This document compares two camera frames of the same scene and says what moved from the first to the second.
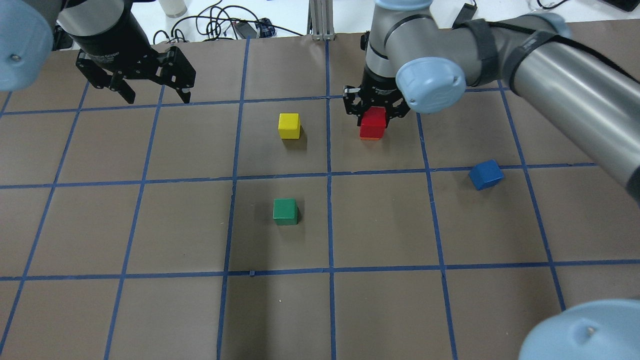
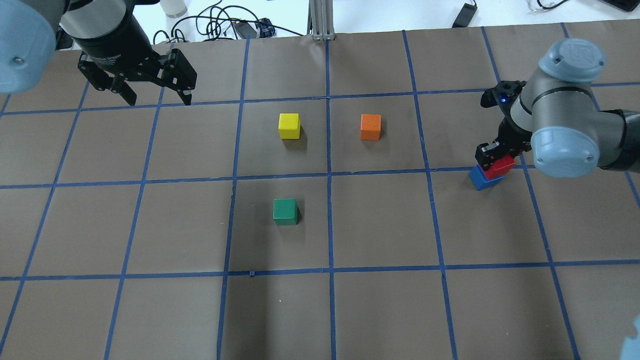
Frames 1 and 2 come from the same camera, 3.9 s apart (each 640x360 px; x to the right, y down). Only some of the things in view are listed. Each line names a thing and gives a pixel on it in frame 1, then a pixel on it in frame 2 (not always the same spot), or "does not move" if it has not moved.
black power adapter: [466, 13] does not move
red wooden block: [373, 122] -> [500, 166]
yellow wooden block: [289, 126] does not move
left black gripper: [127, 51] does not move
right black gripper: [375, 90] -> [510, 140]
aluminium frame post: [320, 20] does not move
